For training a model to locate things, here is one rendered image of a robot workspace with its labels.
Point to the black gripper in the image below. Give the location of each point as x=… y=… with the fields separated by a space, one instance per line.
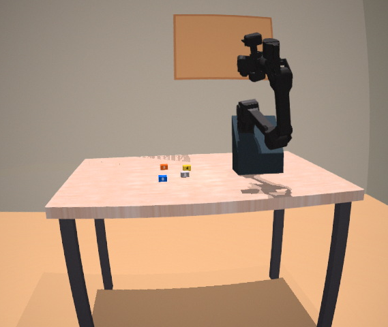
x=252 y=41

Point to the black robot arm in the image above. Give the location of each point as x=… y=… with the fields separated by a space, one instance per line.
x=280 y=79

